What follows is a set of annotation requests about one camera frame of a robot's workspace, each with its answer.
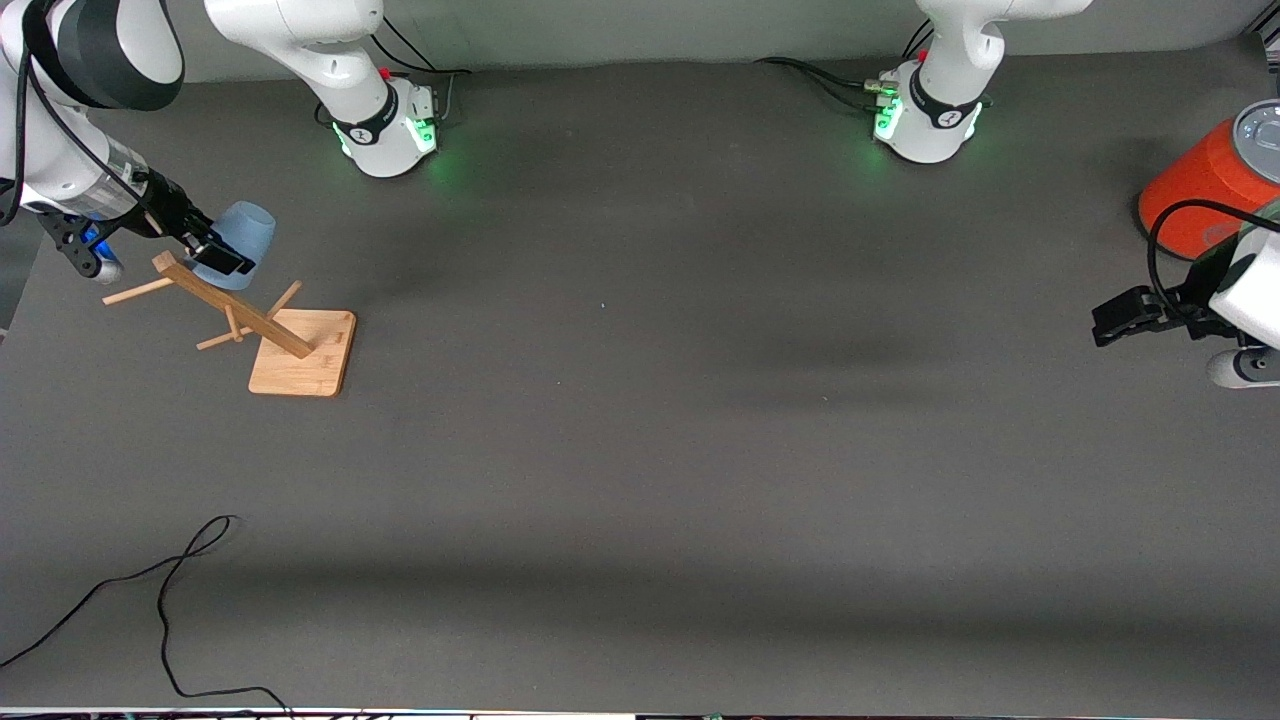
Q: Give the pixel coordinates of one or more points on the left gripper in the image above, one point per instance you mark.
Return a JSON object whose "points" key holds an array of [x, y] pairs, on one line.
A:
{"points": [[1193, 290]]}

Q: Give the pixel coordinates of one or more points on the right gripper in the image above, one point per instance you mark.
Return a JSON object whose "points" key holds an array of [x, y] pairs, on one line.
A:
{"points": [[174, 212]]}

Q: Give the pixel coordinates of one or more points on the light blue plastic cup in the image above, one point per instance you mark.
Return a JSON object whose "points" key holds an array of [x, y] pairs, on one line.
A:
{"points": [[250, 228]]}

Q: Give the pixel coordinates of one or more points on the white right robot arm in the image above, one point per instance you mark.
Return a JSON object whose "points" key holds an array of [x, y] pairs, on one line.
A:
{"points": [[330, 50]]}

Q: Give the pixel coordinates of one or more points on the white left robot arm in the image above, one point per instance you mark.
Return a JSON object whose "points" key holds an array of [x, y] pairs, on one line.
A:
{"points": [[945, 70]]}

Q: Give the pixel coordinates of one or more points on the wooden cup stand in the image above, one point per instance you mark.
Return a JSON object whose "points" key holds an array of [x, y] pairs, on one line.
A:
{"points": [[305, 360]]}

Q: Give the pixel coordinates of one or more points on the orange cylindrical speaker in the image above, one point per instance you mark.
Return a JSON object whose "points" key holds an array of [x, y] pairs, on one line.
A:
{"points": [[1195, 185]]}

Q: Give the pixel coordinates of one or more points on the dark grey table cloth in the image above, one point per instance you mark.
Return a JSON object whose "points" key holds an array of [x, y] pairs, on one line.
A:
{"points": [[640, 450]]}

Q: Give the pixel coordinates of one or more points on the aluminium frame rail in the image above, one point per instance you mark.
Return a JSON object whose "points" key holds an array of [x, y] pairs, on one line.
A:
{"points": [[1268, 38]]}

